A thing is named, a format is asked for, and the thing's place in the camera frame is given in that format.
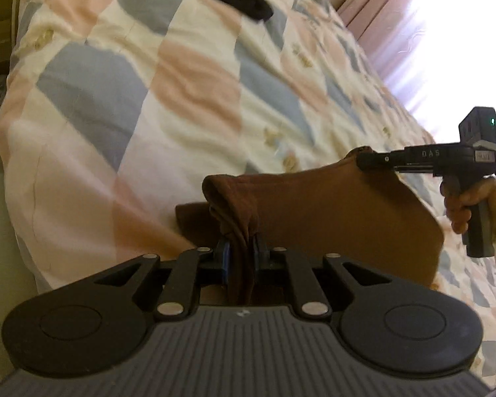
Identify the pink curtain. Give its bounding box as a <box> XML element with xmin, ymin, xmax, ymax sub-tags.
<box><xmin>338</xmin><ymin>0</ymin><xmax>496</xmax><ymax>143</ymax></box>

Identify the brown long-sleeve shirt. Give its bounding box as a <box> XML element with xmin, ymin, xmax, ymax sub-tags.
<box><xmin>175</xmin><ymin>146</ymin><xmax>446</xmax><ymax>307</ymax></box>

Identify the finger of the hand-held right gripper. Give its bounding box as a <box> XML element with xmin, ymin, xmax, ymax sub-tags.
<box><xmin>356</xmin><ymin>149</ymin><xmax>406</xmax><ymax>173</ymax></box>

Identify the checked bear-print quilt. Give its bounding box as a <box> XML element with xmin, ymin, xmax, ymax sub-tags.
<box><xmin>0</xmin><ymin>0</ymin><xmax>496</xmax><ymax>389</ymax></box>

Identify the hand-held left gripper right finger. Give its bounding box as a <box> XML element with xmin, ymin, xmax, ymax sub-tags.
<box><xmin>252</xmin><ymin>235</ymin><xmax>392</xmax><ymax>321</ymax></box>

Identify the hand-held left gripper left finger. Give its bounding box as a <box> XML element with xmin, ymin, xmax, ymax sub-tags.
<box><xmin>93</xmin><ymin>238</ymin><xmax>232</xmax><ymax>321</ymax></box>

